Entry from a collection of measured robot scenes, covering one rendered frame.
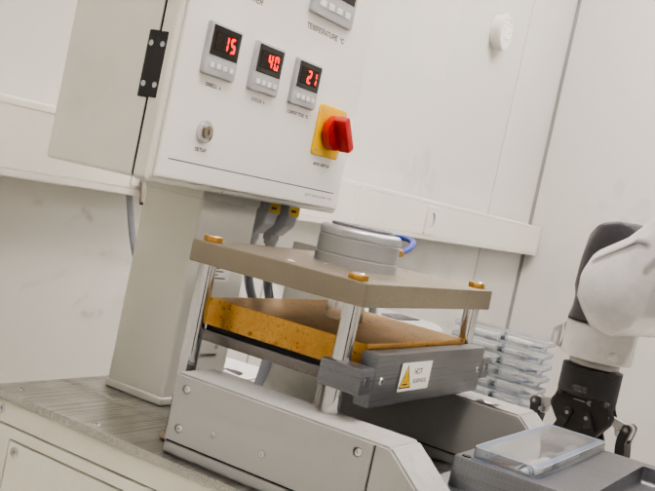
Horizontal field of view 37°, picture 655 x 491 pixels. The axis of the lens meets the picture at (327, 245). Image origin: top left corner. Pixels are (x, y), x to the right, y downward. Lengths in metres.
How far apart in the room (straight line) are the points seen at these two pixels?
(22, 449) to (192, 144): 0.32
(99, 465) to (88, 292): 0.61
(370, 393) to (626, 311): 0.41
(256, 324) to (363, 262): 0.11
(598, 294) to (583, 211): 2.22
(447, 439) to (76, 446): 0.37
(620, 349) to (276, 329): 0.53
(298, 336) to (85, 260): 0.67
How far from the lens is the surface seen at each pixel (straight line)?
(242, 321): 0.87
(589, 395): 1.25
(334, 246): 0.89
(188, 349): 0.87
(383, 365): 0.80
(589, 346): 1.24
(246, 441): 0.80
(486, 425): 1.00
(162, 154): 0.87
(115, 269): 1.51
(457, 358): 0.93
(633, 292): 1.10
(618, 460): 0.92
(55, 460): 0.93
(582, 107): 3.38
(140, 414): 0.96
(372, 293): 0.78
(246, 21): 0.94
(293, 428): 0.77
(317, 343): 0.83
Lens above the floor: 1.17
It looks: 3 degrees down
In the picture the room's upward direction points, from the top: 12 degrees clockwise
